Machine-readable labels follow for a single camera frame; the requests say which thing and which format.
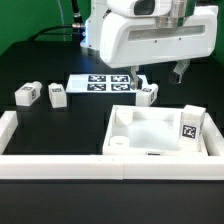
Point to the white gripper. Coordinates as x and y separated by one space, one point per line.
138 41

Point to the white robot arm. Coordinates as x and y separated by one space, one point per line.
168 13

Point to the white square table top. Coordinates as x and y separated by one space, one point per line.
136 130

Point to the white U-shaped obstacle fence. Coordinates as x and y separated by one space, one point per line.
121 167

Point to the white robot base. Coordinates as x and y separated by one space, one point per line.
93 27

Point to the white marker sheet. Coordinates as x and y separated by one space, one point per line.
98 83

